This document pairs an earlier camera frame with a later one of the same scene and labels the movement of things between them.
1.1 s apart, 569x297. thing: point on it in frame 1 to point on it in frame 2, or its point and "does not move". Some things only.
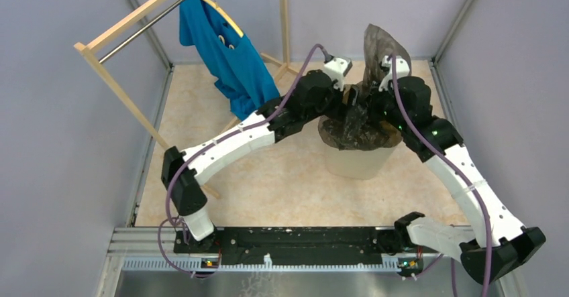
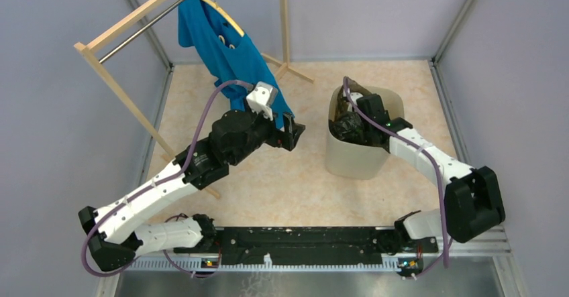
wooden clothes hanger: x=213 y=4 does not move
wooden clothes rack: x=86 y=44 does not move
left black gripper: x=343 y=110 to x=287 y=139
